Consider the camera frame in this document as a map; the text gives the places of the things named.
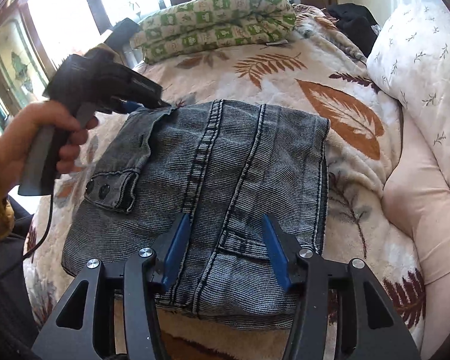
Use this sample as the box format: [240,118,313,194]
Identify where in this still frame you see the grey denim pants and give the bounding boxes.
[61,100,329,330]

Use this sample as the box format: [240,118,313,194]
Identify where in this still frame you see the person's left hand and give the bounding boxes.
[0,100,99,195]

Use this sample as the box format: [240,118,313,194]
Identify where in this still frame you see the green white checkered pillow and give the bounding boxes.
[130,0,296,63]

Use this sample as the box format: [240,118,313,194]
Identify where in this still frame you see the pink bed sheet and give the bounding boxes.
[382,114,450,359]

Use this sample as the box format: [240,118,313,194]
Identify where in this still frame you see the leaf patterned cream blanket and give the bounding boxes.
[24,6,425,359]

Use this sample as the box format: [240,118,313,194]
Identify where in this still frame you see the black garment on bed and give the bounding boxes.
[327,2,381,57]

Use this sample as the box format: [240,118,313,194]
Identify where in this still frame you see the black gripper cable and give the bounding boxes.
[20,190,55,261]

